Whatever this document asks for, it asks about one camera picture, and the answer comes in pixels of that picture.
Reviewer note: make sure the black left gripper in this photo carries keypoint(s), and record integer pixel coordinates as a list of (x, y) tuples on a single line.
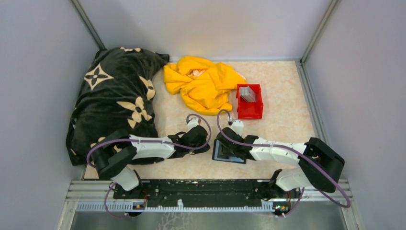
[(202, 150)]

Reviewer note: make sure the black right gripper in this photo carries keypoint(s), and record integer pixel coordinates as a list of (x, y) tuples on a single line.
[(225, 150)]

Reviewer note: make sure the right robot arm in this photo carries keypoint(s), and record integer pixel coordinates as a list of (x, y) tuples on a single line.
[(314, 163)]

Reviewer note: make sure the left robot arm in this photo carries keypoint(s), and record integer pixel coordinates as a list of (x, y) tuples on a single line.
[(112, 156)]

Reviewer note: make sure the red plastic bin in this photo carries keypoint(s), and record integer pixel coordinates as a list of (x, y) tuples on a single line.
[(249, 110)]

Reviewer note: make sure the yellow jacket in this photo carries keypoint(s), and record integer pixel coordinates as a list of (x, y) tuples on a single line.
[(203, 85)]

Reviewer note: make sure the black floral blanket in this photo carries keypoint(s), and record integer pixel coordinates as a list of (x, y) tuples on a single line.
[(116, 93)]

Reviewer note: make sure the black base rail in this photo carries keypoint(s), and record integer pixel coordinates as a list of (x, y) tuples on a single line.
[(205, 193)]

